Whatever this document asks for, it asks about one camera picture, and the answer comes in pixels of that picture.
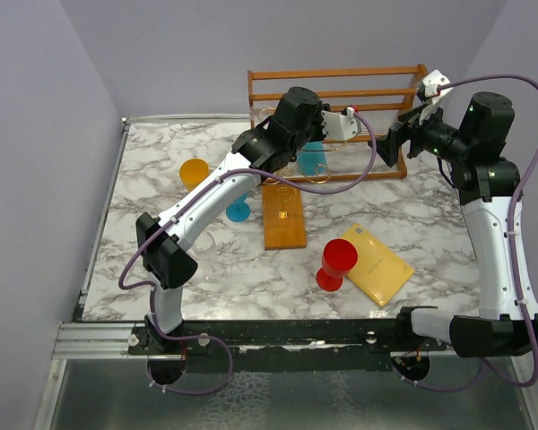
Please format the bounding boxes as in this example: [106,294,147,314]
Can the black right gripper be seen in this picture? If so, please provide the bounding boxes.
[369,96,473,166]

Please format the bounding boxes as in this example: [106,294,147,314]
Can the blue plastic goblet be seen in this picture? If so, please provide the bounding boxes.
[297,142,327,176]
[225,193,251,223]

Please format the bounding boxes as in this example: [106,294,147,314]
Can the red plastic goblet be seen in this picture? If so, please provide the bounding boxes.
[316,238,359,292]

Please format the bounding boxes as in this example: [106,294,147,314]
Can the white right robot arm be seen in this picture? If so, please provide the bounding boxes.
[375,91,538,357]

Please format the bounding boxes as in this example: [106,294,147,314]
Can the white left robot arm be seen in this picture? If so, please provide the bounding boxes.
[135,87,330,354]

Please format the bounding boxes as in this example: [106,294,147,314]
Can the wooden shelf rack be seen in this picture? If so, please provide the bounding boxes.
[247,64,428,183]

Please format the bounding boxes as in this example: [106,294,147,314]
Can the wooden rack base board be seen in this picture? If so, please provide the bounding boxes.
[261,184,307,250]

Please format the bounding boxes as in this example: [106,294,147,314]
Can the clear wine glass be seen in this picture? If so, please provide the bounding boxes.
[192,231,227,284]

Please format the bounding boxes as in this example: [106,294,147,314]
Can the yellow book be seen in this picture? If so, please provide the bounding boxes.
[341,223,414,306]

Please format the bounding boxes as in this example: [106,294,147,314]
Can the orange plastic goblet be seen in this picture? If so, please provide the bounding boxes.
[179,158,210,192]

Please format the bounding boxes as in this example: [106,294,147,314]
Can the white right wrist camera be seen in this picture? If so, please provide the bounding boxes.
[417,69,452,125]

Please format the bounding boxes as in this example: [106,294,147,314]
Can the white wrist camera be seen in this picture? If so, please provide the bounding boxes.
[417,69,452,125]
[321,107,361,142]

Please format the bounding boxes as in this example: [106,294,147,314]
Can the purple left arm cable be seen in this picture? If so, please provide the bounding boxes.
[117,111,378,396]

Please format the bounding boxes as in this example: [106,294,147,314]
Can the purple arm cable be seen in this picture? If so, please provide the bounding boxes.
[392,74,538,394]
[117,111,378,396]

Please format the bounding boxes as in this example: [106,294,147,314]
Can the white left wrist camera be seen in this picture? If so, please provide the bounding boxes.
[321,107,361,142]

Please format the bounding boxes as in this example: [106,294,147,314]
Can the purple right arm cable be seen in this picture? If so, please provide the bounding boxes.
[392,74,538,394]

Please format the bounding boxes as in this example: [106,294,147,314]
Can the gold wire wine glass rack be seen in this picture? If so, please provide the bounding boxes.
[251,107,348,204]

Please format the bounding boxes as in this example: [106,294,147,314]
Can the aluminium frame rail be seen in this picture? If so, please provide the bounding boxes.
[54,319,452,359]

